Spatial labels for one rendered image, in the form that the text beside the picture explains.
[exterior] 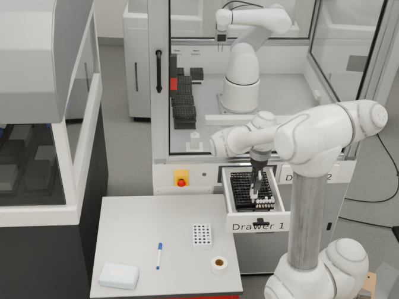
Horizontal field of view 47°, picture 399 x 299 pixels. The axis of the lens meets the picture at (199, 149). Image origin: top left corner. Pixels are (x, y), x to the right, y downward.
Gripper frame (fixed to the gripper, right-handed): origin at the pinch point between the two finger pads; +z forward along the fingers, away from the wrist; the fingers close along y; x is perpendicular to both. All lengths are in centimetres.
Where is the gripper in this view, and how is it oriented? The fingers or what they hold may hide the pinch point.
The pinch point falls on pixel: (253, 191)
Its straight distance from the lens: 208.9
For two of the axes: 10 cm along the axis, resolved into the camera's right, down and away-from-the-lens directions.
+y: -0.8, -6.2, 7.8
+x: -10.0, 0.1, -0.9
